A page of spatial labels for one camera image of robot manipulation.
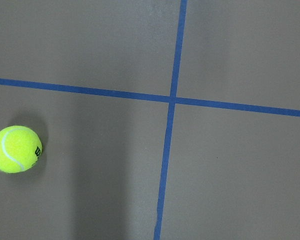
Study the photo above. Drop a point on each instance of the tennis ball with Roland Garros print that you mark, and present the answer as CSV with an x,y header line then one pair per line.
x,y
20,149

